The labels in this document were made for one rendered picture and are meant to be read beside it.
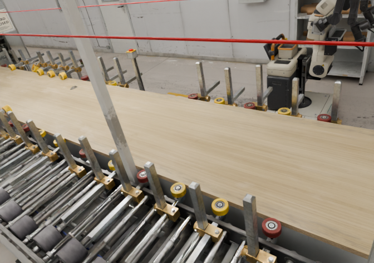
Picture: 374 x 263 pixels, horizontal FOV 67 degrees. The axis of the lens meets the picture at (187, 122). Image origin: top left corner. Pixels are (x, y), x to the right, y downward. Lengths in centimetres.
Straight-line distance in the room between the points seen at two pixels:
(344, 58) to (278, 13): 117
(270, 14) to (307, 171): 354
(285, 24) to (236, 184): 360
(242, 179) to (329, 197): 40
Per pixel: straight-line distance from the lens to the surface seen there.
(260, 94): 211
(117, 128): 157
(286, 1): 468
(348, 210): 142
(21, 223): 185
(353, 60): 472
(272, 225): 131
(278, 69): 294
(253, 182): 148
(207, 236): 138
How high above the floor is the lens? 196
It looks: 32 degrees down
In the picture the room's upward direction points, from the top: 12 degrees counter-clockwise
